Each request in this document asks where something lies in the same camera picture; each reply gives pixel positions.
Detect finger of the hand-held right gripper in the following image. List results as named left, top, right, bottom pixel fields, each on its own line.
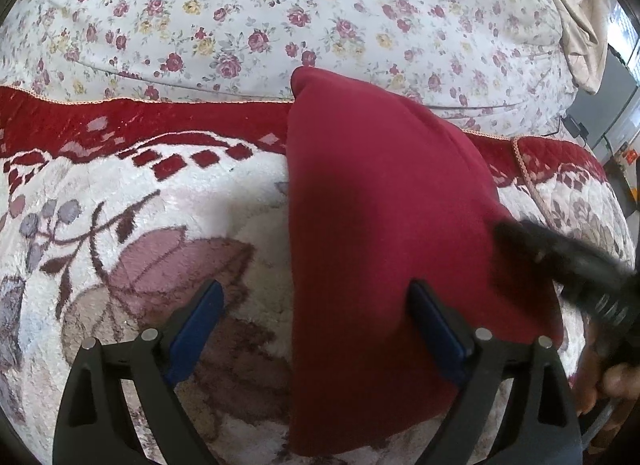
left=492, top=219, right=568, bottom=278

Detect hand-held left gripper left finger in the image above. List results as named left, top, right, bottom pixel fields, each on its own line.
left=52, top=279, right=224, bottom=465

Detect white floral bed sheet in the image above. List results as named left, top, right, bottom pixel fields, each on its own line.
left=0, top=0, right=581, bottom=138

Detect red and white floral blanket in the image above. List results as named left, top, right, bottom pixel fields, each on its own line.
left=0, top=85, right=640, bottom=465

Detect dark red fleece garment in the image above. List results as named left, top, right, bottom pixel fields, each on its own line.
left=287, top=66, right=566, bottom=457

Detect beige cloth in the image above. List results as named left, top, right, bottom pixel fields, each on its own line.
left=525, top=0, right=618, bottom=94

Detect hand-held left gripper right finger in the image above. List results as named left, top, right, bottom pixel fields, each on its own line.
left=407, top=280, right=583, bottom=465

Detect person's right hand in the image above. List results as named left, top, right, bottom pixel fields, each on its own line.
left=574, top=317, right=640, bottom=417

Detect black power adapter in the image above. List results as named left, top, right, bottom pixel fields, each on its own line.
left=562, top=115, right=592, bottom=142

